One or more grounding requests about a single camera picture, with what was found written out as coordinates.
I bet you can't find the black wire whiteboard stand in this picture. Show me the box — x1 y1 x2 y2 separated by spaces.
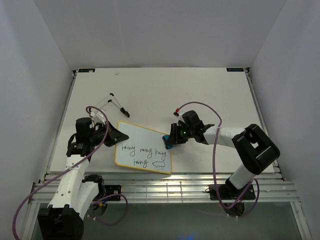
94 92 131 118

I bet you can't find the left blue table label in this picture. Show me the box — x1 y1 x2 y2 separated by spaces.
78 68 96 73

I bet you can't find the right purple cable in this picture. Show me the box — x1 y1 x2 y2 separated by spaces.
176 101 260 218

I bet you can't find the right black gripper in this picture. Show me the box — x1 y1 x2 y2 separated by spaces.
166 124 194 147

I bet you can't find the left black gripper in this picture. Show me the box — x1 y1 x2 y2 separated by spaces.
90 120 130 147

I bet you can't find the yellow framed whiteboard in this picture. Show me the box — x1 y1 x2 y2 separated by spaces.
114 121 173 175

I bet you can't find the blue whiteboard eraser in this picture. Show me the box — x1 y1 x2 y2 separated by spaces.
162 134 174 150

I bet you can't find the purple cable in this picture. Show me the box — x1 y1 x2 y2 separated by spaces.
11 105 128 240
176 101 260 218

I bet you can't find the right blue table label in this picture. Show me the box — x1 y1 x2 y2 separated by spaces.
226 67 245 72

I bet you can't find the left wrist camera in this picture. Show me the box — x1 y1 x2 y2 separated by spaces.
89 111 106 125

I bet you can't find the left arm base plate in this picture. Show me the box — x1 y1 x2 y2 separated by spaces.
103 185 122 202

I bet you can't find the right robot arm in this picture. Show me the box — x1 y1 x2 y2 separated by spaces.
162 110 281 200

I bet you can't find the blue table label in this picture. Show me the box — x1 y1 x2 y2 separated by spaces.
78 68 96 73
226 67 245 72

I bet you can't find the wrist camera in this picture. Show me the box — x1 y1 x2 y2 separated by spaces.
173 108 185 126
89 111 106 125

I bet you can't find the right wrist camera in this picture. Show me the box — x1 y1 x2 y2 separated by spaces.
173 108 185 126

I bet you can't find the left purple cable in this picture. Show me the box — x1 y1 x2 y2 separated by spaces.
11 105 128 240

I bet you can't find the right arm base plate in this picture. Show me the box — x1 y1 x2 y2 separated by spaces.
205 184 256 200

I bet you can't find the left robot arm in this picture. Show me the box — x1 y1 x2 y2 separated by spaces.
37 117 129 240

